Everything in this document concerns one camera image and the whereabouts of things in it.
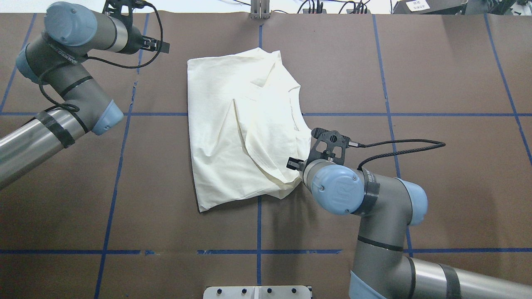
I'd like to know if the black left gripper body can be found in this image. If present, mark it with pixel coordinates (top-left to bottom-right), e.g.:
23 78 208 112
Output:
125 27 149 54

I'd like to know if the cream long-sleeve cat shirt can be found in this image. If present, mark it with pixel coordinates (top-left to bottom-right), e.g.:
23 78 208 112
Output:
187 48 311 212

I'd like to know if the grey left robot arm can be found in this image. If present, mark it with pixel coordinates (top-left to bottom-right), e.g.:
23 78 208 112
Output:
0 0 170 189

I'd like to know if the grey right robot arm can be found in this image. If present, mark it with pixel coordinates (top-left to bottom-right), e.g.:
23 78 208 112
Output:
287 158 532 299

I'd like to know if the brown table cover mat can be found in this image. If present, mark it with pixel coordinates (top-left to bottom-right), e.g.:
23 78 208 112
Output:
1 12 531 299

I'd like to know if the black box with label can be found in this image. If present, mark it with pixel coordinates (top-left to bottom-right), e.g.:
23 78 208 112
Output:
392 0 467 15

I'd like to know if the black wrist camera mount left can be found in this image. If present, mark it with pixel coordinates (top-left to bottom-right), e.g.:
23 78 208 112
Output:
101 0 148 16

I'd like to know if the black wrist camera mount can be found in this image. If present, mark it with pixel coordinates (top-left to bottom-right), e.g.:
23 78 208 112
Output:
306 127 351 165
101 0 148 16

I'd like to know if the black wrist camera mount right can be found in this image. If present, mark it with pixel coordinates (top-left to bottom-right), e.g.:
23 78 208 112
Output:
306 127 351 165

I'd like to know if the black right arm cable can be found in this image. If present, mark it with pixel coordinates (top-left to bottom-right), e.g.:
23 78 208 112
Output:
347 139 446 171

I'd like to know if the aluminium frame post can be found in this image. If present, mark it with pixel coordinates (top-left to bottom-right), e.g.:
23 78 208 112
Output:
249 0 271 20

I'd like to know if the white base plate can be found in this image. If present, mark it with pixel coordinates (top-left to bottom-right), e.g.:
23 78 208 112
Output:
203 285 313 299

